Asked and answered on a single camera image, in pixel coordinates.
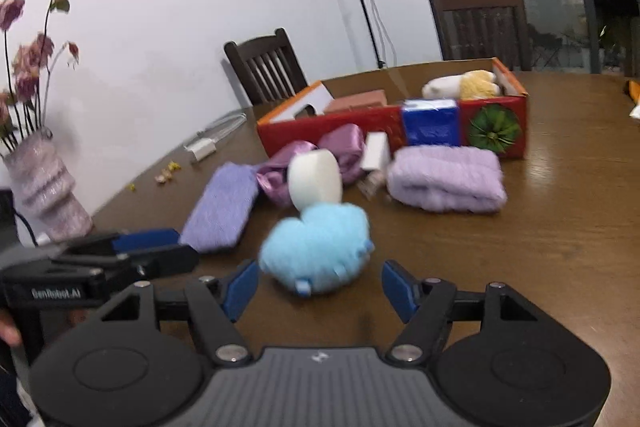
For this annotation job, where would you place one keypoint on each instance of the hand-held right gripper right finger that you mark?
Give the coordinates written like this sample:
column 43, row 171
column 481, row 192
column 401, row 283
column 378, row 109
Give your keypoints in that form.
column 397, row 291

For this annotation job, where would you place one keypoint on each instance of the brown box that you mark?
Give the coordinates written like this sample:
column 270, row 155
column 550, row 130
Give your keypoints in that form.
column 357, row 101

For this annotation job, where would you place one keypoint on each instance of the light purple towel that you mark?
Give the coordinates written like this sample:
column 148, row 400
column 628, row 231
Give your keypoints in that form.
column 445, row 179

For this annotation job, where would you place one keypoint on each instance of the pink satin cloth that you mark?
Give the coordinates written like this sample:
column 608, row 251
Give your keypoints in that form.
column 345, row 144

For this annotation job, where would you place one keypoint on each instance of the small white box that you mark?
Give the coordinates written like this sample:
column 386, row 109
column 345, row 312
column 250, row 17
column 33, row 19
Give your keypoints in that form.
column 375, row 152

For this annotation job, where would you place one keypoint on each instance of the light blue plush toy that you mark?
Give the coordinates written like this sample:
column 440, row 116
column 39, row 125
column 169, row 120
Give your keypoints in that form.
column 315, row 247

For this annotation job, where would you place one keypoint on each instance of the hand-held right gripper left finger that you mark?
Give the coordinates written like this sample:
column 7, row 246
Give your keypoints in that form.
column 242, row 289

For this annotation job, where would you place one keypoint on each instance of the blue carton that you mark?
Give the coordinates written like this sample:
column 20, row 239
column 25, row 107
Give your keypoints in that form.
column 431, row 122

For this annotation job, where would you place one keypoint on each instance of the white foam roll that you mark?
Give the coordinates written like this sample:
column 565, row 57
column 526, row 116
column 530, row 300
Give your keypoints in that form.
column 315, row 179

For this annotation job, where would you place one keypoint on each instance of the orange and white item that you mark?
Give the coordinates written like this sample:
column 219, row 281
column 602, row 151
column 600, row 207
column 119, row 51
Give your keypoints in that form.
column 634, row 99

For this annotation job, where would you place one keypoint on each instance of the red cardboard box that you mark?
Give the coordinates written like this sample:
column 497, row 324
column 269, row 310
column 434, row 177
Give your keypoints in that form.
column 380, row 127

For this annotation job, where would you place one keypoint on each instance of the white and yellow plush toy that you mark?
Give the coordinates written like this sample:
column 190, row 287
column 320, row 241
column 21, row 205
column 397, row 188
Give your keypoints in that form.
column 465, row 86

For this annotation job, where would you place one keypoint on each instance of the yellow crumbs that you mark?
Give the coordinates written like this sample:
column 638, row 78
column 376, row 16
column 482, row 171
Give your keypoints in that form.
column 167, row 172

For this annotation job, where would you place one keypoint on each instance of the person's left hand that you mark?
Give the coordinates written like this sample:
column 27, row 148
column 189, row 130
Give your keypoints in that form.
column 9, row 332

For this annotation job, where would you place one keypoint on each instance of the clear snack packet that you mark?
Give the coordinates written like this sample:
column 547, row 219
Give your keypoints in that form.
column 372, row 184

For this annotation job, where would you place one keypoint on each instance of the dark wooden chair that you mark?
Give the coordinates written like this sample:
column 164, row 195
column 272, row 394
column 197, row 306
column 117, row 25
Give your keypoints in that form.
column 480, row 32
column 270, row 69

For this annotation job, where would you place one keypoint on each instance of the ribbed pink vase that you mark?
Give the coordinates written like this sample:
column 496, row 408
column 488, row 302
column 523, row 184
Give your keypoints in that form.
column 42, row 189

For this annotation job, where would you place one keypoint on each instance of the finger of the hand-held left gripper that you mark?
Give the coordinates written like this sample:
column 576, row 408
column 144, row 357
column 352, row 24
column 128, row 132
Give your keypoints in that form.
column 150, row 238
column 170, row 259

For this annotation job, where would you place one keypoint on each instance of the purple fuzzy cloth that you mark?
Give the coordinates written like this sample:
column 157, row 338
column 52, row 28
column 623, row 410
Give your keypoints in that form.
column 220, row 209

